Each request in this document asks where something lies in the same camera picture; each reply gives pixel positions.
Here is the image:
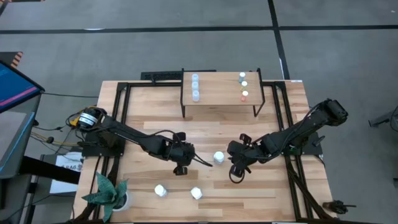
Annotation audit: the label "grey equipment cart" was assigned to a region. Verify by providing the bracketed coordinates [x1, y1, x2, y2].
[0, 93, 43, 180]

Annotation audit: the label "black perforated bar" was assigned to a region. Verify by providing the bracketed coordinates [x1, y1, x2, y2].
[140, 69, 217, 82]

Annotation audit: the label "green artificial plant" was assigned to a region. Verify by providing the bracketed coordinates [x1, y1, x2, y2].
[81, 171, 129, 223]

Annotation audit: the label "monitor with blue screen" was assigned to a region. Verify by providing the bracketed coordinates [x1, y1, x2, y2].
[0, 60, 46, 114]

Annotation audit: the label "black clamp tool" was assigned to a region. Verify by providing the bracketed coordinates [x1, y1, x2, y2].
[322, 200, 357, 215]

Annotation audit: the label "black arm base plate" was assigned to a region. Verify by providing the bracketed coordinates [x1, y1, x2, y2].
[81, 133, 126, 158]
[281, 132, 323, 156]

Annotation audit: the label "yellow cable bundle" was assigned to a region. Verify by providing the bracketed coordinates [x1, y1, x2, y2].
[30, 115, 82, 147]

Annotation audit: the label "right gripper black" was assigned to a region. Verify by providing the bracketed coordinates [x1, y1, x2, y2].
[226, 133, 275, 179]

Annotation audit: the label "white plant pot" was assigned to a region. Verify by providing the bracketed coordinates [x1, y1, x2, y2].
[111, 190, 130, 213]

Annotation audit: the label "black orange hazard striped plate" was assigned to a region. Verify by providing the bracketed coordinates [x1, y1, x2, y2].
[10, 51, 24, 69]

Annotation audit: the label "black aluminium table frame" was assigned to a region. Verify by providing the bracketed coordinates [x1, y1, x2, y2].
[72, 80, 338, 224]

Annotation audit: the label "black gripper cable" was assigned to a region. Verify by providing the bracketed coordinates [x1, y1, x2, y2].
[229, 166, 252, 185]
[192, 155, 214, 168]

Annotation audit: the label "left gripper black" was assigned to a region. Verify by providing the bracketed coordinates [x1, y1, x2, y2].
[161, 131, 197, 176]

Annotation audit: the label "wooden shelf black metal legs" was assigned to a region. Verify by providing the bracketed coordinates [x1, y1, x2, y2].
[179, 67, 266, 119]

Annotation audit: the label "white paper sheet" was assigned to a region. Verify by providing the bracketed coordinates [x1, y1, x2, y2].
[49, 151, 85, 194]

